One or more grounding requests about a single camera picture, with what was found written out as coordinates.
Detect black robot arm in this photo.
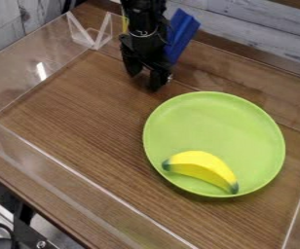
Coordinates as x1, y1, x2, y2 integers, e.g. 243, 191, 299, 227
120, 0, 173, 91

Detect yellow toy banana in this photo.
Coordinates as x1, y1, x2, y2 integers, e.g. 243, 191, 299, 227
162, 150, 240, 195

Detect blue cross-shaped block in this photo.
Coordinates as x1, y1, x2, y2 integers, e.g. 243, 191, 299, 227
165, 9, 201, 64

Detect clear acrylic corner bracket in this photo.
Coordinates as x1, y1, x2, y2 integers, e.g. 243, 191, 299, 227
68, 12, 114, 51

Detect black metal table leg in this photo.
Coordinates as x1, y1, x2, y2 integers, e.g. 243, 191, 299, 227
14, 202, 35, 240

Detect clear acrylic front wall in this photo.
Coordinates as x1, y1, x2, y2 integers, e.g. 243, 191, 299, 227
0, 124, 198, 249

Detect yellow labelled tin can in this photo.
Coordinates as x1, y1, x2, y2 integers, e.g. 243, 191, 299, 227
122, 6, 129, 33

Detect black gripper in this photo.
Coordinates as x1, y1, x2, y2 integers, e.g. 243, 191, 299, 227
120, 29, 173, 91

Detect black cable lower left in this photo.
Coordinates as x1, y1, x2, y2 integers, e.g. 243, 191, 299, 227
0, 221, 22, 249

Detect green plate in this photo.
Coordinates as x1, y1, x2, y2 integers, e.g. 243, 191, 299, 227
142, 91, 285, 198

